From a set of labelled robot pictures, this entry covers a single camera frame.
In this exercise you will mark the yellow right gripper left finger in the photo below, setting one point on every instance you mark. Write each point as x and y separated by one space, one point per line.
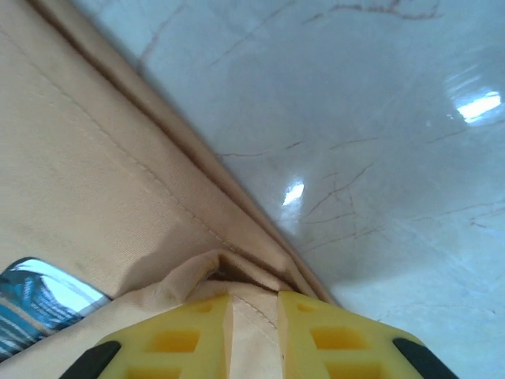
134 351

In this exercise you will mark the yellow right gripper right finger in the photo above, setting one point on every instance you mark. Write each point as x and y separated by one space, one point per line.
378 351

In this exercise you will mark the tan printed t-shirt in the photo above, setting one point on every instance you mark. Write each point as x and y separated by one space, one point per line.
79 158

